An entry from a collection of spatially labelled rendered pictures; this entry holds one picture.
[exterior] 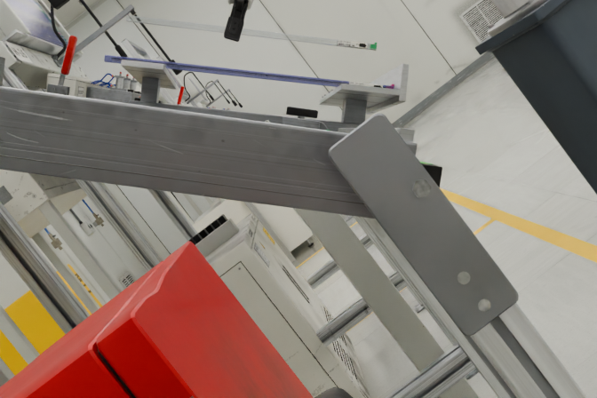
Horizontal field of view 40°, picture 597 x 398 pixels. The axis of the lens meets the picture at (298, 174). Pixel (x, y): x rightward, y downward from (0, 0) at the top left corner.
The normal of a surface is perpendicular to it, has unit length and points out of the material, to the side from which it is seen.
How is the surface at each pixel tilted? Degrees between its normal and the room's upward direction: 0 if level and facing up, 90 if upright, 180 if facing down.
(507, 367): 90
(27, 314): 90
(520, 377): 90
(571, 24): 90
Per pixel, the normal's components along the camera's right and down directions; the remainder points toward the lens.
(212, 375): 0.79, -0.61
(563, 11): 0.29, -0.15
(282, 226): 0.03, 0.06
